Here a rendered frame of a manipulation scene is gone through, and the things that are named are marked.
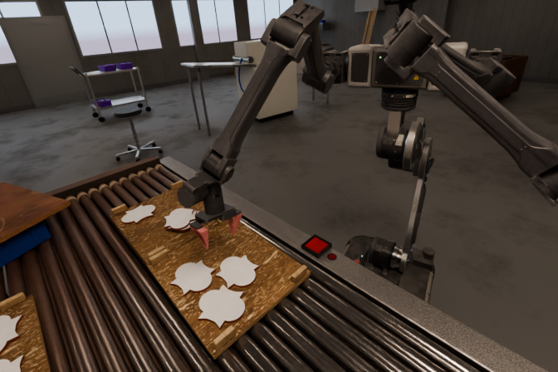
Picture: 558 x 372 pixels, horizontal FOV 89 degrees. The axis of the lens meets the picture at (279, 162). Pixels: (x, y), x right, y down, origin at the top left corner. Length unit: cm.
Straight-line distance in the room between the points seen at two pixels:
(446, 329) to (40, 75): 991
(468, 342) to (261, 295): 52
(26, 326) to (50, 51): 919
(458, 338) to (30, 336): 108
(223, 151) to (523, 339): 196
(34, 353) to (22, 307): 19
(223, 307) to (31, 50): 950
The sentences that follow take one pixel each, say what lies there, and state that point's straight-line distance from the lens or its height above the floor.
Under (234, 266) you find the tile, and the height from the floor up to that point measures 95.
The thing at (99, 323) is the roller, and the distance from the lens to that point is 102.
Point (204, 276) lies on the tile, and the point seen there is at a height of 95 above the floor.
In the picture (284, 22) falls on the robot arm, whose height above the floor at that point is 163.
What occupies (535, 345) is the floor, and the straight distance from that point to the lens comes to 227.
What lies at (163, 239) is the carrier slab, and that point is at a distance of 117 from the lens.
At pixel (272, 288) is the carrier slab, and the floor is 94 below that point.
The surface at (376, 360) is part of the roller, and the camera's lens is 83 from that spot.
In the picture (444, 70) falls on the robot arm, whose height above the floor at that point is 152.
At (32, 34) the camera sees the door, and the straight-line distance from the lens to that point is 1001.
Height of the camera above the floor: 163
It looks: 26 degrees down
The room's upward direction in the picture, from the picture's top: 4 degrees counter-clockwise
